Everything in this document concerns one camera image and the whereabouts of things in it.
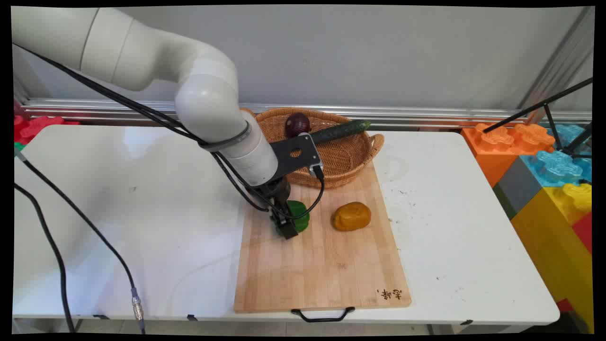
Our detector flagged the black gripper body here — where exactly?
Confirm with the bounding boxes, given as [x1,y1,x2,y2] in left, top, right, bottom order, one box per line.
[256,175,292,215]

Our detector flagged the green bell pepper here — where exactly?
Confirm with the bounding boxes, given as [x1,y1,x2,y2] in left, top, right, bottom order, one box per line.
[276,200,311,234]

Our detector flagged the dark green cucumber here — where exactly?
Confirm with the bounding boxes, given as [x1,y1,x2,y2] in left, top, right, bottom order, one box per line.
[310,119,372,146]

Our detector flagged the bamboo cutting board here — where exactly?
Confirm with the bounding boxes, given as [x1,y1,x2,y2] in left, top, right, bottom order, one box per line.
[233,160,412,314]

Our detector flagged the orange bell pepper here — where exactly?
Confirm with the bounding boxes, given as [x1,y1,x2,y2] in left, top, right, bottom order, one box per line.
[331,201,372,232]

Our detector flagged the red onion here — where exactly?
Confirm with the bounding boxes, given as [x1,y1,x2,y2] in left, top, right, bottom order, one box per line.
[285,112,312,139]

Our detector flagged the orange giant building block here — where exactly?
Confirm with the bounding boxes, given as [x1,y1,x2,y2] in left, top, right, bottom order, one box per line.
[461,122,556,188]

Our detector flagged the grey giant building block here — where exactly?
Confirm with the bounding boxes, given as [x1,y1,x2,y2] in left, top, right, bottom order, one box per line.
[492,155,546,220]

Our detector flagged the red flat building blocks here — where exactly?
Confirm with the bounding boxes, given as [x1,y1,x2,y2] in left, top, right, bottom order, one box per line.
[13,115,81,145]

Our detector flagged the yellow giant building block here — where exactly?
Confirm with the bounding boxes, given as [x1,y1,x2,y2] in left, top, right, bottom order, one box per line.
[510,182,594,333]

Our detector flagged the blue giant building block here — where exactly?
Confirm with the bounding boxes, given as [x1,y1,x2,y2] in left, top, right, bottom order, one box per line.
[519,150,593,186]
[547,123,593,151]

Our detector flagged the black tripod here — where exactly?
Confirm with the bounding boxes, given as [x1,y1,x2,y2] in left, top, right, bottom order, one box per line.
[482,77,594,160]

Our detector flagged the red giant building block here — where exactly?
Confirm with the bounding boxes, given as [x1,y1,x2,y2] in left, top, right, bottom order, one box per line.
[571,211,593,255]

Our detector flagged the black camera usb cable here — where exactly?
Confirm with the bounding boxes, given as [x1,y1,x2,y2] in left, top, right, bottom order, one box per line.
[279,166,326,221]

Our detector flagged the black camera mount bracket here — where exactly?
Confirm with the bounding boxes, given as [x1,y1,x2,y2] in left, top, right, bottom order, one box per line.
[271,134,324,179]

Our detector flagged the grey strap around arm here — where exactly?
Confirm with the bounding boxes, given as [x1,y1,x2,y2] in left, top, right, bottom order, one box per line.
[199,121,252,153]

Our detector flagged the wicker basket with handles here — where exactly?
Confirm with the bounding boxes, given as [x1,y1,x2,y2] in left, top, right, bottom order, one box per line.
[240,107,385,189]

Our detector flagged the black cutting board handle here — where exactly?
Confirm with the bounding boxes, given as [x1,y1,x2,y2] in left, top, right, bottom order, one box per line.
[290,306,356,323]

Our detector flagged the aluminium rail along wall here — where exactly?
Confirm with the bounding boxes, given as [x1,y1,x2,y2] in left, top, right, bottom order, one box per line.
[18,98,593,129]

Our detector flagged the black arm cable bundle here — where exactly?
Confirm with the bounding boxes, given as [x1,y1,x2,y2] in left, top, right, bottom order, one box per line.
[13,43,271,212]

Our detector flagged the black cable with metal connector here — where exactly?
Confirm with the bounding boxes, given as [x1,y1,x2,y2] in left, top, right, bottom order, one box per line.
[13,146,146,335]

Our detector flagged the plain black cable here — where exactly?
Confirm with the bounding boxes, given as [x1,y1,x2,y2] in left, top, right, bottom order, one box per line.
[13,183,77,333]

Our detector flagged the slanted aluminium frame profile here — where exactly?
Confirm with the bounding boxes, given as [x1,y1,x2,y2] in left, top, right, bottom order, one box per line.
[517,7,595,125]

